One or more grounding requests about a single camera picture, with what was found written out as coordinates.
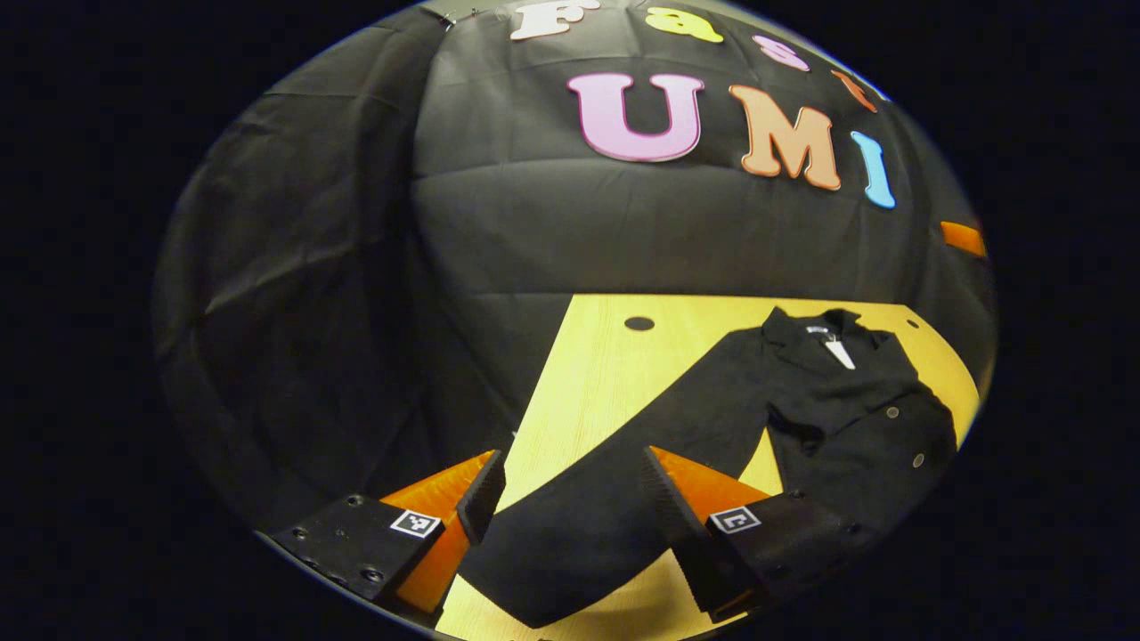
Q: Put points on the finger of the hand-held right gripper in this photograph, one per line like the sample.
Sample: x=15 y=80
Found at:
x=964 y=239

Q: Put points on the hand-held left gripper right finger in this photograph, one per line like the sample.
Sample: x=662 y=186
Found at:
x=677 y=525

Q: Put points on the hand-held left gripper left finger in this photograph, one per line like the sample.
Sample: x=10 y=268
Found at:
x=481 y=499

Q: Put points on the black button shirt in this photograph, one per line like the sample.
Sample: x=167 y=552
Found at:
x=606 y=499

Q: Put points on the black backdrop cloth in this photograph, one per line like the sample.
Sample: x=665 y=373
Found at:
x=499 y=231

